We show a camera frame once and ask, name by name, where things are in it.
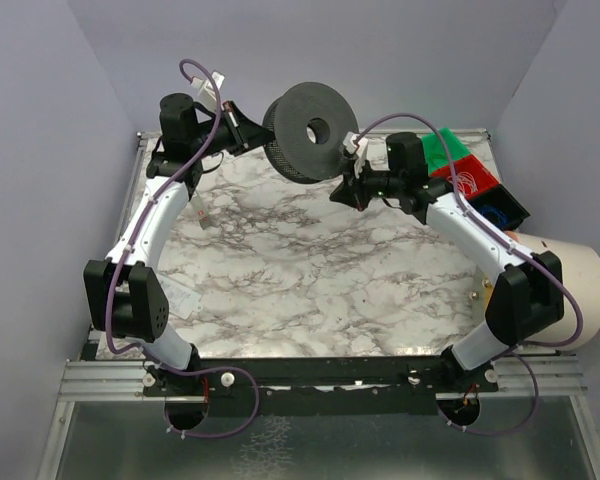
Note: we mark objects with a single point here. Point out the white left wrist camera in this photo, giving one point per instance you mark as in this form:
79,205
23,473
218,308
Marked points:
205,89

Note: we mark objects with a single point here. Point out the large white cylinder bucket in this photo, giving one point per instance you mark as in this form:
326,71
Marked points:
581,276

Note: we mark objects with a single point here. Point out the white paper label packet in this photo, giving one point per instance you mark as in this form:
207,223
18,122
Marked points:
183,301

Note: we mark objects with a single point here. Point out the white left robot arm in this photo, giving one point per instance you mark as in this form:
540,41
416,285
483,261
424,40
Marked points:
126,300

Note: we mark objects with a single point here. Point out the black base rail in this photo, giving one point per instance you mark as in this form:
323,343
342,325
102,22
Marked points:
319,386

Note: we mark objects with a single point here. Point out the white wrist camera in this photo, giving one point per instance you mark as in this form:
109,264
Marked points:
205,89
355,147

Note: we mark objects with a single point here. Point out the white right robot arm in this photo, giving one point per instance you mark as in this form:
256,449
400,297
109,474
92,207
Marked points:
526,295

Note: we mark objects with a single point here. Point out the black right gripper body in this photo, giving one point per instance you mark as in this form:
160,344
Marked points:
359,182

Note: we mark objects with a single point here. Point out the red plastic bin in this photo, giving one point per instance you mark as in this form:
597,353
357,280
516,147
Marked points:
473,178

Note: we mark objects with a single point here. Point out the aluminium frame rail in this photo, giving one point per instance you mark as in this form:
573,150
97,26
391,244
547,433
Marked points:
86,379

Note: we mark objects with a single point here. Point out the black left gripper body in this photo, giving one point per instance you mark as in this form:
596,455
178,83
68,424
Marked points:
238,130

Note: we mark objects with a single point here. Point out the black cable spool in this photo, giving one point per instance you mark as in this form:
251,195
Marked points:
309,123

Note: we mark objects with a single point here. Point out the black plastic bin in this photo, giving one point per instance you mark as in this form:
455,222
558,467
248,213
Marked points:
499,207

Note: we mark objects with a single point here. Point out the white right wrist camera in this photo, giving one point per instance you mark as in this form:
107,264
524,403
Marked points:
355,147

